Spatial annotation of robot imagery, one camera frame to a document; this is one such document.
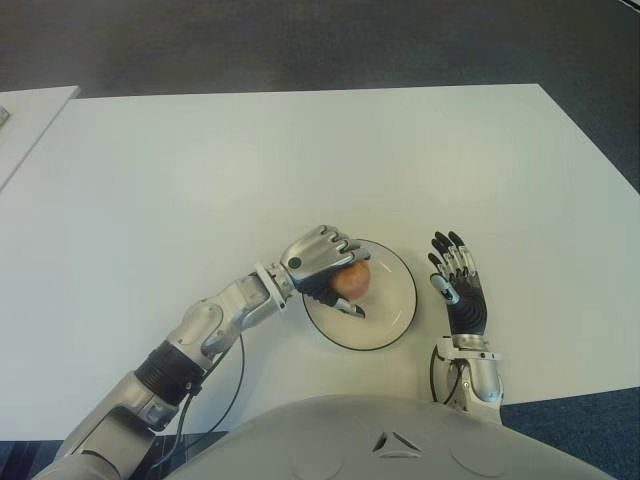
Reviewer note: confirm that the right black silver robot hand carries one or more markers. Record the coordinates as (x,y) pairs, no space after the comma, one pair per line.
(470,310)

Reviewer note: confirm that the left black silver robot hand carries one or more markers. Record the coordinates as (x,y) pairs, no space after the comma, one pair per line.
(312,255)

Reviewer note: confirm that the red yellow apple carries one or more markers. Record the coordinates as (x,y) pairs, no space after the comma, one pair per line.
(355,282)

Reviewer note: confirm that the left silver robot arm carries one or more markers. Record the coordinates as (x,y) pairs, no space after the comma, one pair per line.
(210,320)

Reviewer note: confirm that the white plate with black rim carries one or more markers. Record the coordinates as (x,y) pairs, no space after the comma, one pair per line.
(385,320)

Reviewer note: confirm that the grey robot torso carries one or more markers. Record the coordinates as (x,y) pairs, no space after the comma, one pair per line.
(400,440)

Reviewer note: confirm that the white side table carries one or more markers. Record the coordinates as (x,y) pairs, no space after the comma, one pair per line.
(30,130)

